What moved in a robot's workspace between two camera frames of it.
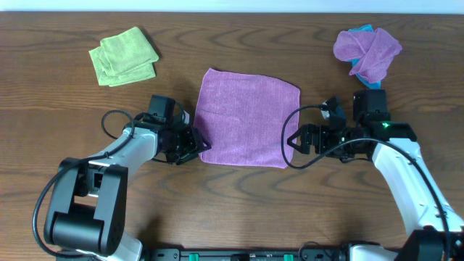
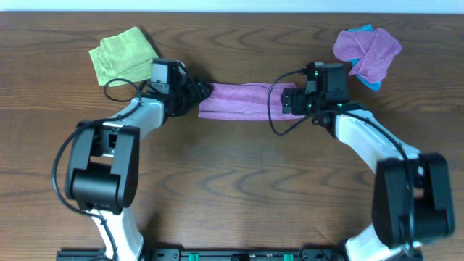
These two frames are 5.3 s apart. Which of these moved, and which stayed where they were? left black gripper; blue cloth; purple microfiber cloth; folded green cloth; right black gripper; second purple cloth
Moved: right black gripper; left black gripper; purple microfiber cloth
Stayed: folded green cloth; second purple cloth; blue cloth
